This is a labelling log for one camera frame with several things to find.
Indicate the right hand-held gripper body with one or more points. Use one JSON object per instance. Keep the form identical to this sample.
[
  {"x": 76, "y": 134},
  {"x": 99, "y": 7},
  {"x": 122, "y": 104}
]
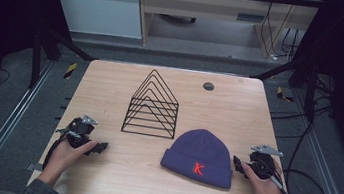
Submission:
[{"x": 264, "y": 160}]

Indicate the grey table grommet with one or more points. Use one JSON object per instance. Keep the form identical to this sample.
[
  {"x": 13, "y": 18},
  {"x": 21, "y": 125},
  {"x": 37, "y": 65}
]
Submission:
[{"x": 208, "y": 86}]

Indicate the person's right hand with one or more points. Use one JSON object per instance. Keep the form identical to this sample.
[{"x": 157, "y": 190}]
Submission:
[{"x": 264, "y": 187}]

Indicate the purple knit beanie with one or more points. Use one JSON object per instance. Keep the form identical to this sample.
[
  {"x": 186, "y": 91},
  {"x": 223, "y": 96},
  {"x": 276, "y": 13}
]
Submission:
[{"x": 200, "y": 157}]

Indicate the black yellow striped tape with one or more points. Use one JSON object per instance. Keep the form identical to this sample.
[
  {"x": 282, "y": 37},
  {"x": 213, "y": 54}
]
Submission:
[
  {"x": 284, "y": 95},
  {"x": 70, "y": 70}
]

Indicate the black metal stand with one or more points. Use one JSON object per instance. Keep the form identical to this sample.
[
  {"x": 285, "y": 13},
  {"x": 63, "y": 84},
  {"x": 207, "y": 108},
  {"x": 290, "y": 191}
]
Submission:
[
  {"x": 300, "y": 77},
  {"x": 49, "y": 44}
]

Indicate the person's left hand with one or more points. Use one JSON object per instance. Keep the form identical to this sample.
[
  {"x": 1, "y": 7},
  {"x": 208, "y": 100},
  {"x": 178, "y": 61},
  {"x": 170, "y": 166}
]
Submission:
[{"x": 65, "y": 157}]

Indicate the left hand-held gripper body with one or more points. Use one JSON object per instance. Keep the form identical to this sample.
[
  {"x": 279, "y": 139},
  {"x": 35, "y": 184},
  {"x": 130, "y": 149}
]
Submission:
[{"x": 79, "y": 129}]

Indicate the white cabinet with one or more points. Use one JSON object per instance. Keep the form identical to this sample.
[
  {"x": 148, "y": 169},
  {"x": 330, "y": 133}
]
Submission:
[{"x": 97, "y": 6}]

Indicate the grey table clamp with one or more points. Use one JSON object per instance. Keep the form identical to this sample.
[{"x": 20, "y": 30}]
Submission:
[{"x": 33, "y": 167}]

